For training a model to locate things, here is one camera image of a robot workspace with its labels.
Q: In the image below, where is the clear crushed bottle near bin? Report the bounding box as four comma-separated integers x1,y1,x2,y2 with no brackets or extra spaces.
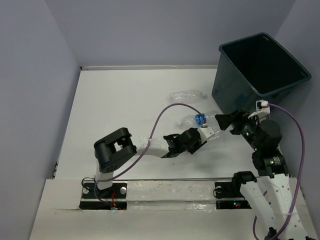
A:
168,89,208,104

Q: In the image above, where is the clear bottle blue label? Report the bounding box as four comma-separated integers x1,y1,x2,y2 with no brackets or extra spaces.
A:
177,111,219,129

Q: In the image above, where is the dark green plastic bin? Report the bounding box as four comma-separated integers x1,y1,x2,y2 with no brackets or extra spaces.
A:
211,32,312,114

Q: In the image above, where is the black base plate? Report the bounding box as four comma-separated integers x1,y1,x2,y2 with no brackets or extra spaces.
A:
212,181,251,210
79,179,128,211

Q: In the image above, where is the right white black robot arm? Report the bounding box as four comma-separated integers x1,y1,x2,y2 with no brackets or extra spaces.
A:
215,110,310,240

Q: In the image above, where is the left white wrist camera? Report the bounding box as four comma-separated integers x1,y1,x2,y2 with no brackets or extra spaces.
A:
198,125,215,141

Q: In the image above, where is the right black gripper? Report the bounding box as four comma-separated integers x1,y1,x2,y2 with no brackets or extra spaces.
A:
214,107,262,151

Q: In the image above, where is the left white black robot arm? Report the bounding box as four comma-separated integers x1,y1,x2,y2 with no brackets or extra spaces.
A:
93,126,214,198

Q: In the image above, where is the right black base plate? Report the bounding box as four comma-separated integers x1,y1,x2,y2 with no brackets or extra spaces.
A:
212,181,251,210

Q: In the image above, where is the clear bottle white blue cap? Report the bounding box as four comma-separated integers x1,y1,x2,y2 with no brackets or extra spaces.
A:
207,129,225,141

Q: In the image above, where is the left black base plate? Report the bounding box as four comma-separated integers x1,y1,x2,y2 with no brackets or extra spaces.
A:
79,179,128,211

